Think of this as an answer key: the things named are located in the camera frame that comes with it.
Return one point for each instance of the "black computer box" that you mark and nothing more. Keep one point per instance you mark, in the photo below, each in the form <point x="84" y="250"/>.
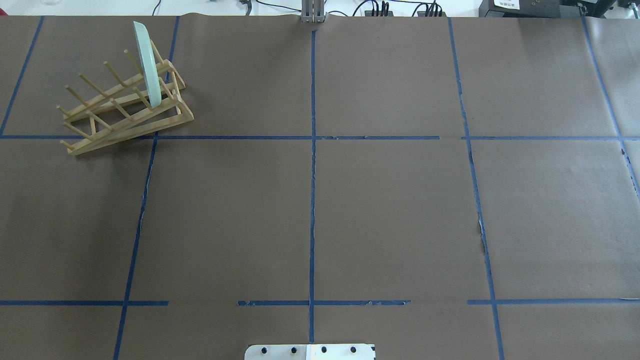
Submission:
<point x="549" y="9"/>

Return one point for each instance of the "white pedestal column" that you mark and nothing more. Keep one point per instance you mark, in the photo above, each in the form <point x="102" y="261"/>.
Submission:
<point x="331" y="351"/>

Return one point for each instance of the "wooden dish rack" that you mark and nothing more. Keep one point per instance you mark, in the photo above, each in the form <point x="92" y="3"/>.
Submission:
<point x="126" y="111"/>

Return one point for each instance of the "aluminium frame post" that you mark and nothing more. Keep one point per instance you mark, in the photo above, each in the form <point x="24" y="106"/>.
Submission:
<point x="313" y="11"/>

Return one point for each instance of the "light green plate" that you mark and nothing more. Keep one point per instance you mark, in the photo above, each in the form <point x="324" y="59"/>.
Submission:
<point x="148" y="63"/>

